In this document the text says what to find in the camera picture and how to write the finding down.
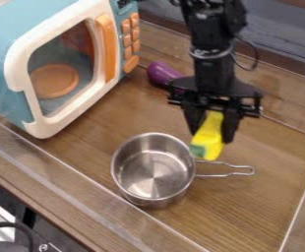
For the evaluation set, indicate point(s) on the orange microwave turntable plate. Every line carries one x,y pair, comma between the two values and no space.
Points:
54,80

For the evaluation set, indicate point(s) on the blue toy microwave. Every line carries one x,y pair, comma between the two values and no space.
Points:
90,34

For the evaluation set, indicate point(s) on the yellow toy banana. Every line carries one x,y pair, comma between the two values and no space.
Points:
207,143

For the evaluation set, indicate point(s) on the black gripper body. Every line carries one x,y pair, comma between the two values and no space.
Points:
213,88

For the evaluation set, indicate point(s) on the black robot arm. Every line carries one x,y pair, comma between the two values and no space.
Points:
215,22

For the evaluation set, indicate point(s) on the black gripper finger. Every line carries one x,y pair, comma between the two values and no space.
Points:
231,123
195,117

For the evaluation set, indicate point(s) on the purple toy eggplant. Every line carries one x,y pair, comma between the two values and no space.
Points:
161,74

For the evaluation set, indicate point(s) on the clear acrylic barrier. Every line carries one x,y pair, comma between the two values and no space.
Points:
82,207

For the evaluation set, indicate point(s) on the silver pot with wire handle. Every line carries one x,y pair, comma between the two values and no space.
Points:
153,170

